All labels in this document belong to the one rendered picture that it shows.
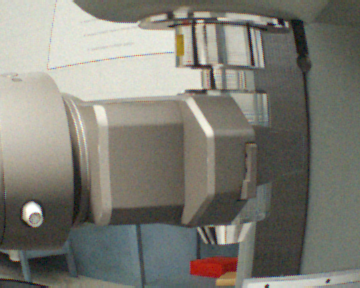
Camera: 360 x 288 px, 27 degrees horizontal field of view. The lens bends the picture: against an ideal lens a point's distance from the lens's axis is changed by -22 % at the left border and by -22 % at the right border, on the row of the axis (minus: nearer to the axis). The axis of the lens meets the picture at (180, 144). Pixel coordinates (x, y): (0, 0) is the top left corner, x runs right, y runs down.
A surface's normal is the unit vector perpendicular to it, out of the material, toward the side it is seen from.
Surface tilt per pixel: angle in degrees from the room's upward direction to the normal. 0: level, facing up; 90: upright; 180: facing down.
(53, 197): 105
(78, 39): 90
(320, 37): 90
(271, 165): 90
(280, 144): 90
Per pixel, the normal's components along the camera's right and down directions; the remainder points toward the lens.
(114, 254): -0.49, 0.06
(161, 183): 0.58, 0.03
